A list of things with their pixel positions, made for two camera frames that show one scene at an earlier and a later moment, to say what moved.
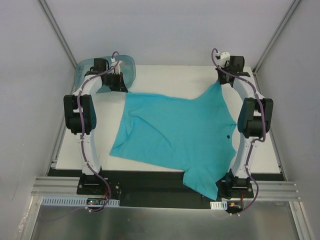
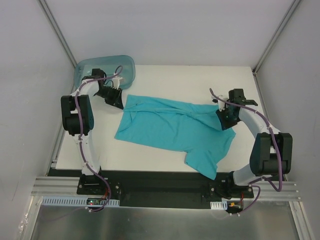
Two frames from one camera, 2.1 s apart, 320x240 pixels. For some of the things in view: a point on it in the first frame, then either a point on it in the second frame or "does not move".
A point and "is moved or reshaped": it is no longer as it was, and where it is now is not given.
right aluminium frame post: [276, 37] does not move
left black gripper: [116, 81] → [111, 93]
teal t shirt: [191, 136] is moved or reshaped
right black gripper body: [223, 79] → [227, 117]
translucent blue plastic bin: [128, 68] does not move
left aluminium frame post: [58, 31] does not move
